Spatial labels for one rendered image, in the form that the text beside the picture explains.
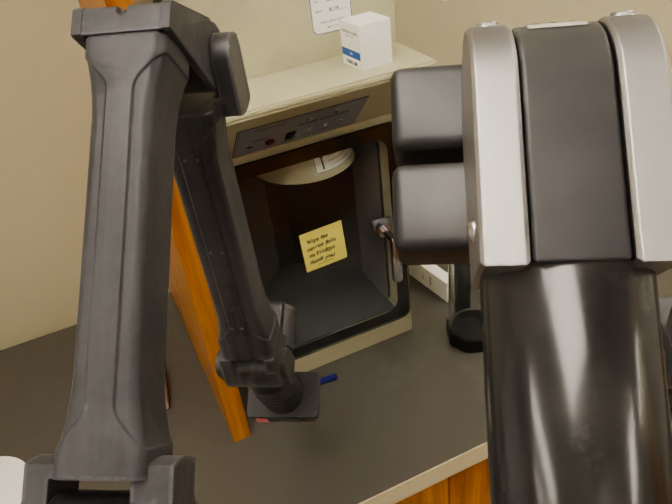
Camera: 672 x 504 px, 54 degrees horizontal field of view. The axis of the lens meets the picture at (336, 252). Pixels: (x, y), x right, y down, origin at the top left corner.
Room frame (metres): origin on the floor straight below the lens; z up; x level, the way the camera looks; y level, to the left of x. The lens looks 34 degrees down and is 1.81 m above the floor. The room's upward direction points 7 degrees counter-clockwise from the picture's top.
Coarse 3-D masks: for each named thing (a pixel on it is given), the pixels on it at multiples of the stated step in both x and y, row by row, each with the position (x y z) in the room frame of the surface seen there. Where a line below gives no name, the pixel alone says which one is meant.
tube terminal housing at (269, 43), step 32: (160, 0) 0.90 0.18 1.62; (192, 0) 0.87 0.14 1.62; (224, 0) 0.89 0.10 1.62; (256, 0) 0.90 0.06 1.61; (288, 0) 0.92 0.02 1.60; (352, 0) 0.95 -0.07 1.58; (384, 0) 0.97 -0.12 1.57; (256, 32) 0.90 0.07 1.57; (288, 32) 0.92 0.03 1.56; (256, 64) 0.90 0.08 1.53; (288, 64) 0.92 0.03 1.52; (352, 128) 0.95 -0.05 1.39; (320, 352) 0.91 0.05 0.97; (352, 352) 0.93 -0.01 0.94
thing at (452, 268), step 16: (448, 272) 0.94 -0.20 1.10; (464, 272) 0.90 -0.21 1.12; (448, 288) 0.94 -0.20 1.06; (464, 288) 0.90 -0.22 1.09; (448, 304) 0.94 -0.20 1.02; (464, 304) 0.90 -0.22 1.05; (480, 304) 0.89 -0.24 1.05; (464, 320) 0.90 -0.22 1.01; (480, 320) 0.89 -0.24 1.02; (464, 336) 0.90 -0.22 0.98; (480, 336) 0.89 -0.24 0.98
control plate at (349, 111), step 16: (368, 96) 0.85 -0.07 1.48; (320, 112) 0.84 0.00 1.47; (352, 112) 0.88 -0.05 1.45; (256, 128) 0.80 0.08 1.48; (272, 128) 0.82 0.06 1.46; (288, 128) 0.84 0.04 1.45; (304, 128) 0.86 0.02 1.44; (320, 128) 0.88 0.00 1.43; (240, 144) 0.82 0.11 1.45; (256, 144) 0.84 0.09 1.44; (272, 144) 0.86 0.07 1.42
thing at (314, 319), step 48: (336, 144) 0.92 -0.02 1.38; (384, 144) 0.95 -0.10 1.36; (240, 192) 0.87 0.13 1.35; (288, 192) 0.89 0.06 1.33; (336, 192) 0.92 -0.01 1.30; (384, 192) 0.95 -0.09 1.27; (288, 240) 0.89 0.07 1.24; (384, 240) 0.95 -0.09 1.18; (288, 288) 0.88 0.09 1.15; (336, 288) 0.91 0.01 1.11; (384, 288) 0.94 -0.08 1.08; (336, 336) 0.91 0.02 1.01
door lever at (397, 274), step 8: (384, 224) 0.94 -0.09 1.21; (384, 232) 0.93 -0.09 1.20; (392, 240) 0.90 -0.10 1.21; (392, 248) 0.90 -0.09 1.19; (392, 256) 0.90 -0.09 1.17; (392, 264) 0.90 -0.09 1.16; (400, 264) 0.90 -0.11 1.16; (392, 272) 0.91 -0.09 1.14; (400, 272) 0.90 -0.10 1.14; (400, 280) 0.90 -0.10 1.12
